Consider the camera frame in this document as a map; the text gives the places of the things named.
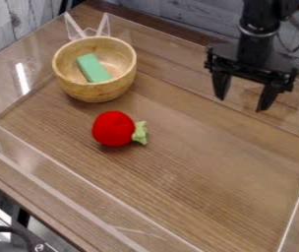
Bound black table leg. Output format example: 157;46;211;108
13;207;30;227

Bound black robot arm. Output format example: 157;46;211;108
204;0;299;111

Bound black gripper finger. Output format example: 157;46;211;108
212;70;231;100
256;83;281;111

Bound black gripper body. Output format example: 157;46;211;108
204;43;298;93

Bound clear acrylic tray wall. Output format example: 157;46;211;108
0;17;299;252

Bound black curved chair part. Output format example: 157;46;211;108
0;223;38;252

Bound green rectangular block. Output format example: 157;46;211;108
76;53;112;83

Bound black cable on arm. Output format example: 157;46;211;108
277;14;299;54

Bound wooden bowl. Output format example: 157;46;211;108
52;36;136;102

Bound red plush fruit green leaves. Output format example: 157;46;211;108
92;110;148;147

